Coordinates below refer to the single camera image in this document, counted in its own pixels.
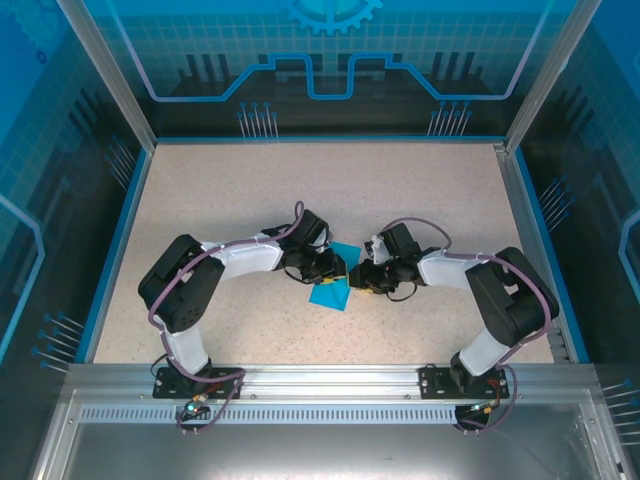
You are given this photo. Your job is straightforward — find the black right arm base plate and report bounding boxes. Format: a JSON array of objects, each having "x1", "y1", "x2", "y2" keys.
[{"x1": 418, "y1": 365, "x2": 507, "y2": 400}]

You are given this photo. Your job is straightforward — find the aluminium mounting rail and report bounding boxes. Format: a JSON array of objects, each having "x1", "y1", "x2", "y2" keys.
[{"x1": 67, "y1": 363, "x2": 597, "y2": 402}]

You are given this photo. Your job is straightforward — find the cable connector with light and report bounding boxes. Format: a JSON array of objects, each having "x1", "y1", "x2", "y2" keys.
[
  {"x1": 467, "y1": 397, "x2": 504, "y2": 417},
  {"x1": 180, "y1": 392, "x2": 221, "y2": 420}
]

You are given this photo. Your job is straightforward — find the left cable connector with light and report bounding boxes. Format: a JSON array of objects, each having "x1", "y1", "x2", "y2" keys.
[{"x1": 180, "y1": 392, "x2": 221, "y2": 420}]

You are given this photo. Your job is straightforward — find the slotted metal cable duct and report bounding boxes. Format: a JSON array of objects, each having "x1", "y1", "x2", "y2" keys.
[{"x1": 78, "y1": 405, "x2": 464, "y2": 426}]

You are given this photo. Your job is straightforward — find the right cable connector with light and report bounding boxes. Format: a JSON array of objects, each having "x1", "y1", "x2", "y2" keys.
[{"x1": 467, "y1": 397, "x2": 504, "y2": 417}]

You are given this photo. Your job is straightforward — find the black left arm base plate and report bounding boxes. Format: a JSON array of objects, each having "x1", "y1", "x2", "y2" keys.
[{"x1": 153, "y1": 367, "x2": 246, "y2": 400}]

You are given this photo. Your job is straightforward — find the blue edge strip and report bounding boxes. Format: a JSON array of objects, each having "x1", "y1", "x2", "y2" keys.
[
  {"x1": 73, "y1": 146, "x2": 155, "y2": 365},
  {"x1": 513, "y1": 147, "x2": 592, "y2": 364}
]

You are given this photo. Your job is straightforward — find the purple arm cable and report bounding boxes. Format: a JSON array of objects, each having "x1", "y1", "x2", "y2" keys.
[
  {"x1": 379, "y1": 217, "x2": 559, "y2": 435},
  {"x1": 148, "y1": 200, "x2": 307, "y2": 435}
]

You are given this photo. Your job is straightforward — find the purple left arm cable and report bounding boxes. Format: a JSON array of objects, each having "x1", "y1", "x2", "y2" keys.
[{"x1": 148, "y1": 200, "x2": 307, "y2": 435}]

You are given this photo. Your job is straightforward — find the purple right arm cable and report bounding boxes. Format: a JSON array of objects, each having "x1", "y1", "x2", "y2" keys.
[{"x1": 379, "y1": 217, "x2": 559, "y2": 435}]

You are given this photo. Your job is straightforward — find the blue cloth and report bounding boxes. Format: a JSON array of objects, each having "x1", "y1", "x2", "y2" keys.
[{"x1": 307, "y1": 242, "x2": 362, "y2": 314}]

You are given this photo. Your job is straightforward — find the grey metal sheet panel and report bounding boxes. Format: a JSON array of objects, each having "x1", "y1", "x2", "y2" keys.
[{"x1": 29, "y1": 389, "x2": 626, "y2": 480}]

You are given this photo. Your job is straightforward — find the aluminium side rail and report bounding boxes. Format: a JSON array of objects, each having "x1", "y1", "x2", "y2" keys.
[{"x1": 492, "y1": 142, "x2": 574, "y2": 364}]

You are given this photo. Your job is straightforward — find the aluminium frame post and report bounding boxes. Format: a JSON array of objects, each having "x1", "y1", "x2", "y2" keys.
[
  {"x1": 503, "y1": 0, "x2": 609, "y2": 152},
  {"x1": 55, "y1": 0, "x2": 160, "y2": 151}
]

